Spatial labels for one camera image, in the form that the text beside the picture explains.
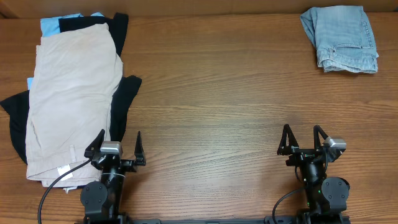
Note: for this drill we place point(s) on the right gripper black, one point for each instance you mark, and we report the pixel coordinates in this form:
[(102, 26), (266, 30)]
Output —
[(305, 153)]

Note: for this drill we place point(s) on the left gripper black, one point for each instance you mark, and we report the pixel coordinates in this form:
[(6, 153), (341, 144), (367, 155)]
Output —
[(117, 162)]

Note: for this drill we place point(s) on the beige khaki shorts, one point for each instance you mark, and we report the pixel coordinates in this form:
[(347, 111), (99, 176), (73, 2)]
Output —
[(75, 77)]

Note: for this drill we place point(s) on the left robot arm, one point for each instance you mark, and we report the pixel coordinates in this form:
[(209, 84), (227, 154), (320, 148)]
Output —
[(101, 199)]

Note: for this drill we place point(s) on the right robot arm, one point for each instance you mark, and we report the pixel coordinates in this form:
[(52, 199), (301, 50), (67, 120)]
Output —
[(326, 196)]

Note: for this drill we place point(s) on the folded light blue jeans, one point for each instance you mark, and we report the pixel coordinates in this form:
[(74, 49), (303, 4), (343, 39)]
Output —
[(342, 37)]

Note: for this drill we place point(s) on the black t-shirt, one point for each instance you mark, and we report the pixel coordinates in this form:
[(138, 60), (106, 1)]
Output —
[(17, 106)]

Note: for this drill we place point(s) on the light blue shirt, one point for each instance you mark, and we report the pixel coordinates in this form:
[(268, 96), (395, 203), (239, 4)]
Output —
[(50, 26)]

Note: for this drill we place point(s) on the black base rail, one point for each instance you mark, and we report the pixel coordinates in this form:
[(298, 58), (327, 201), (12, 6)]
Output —
[(265, 220)]

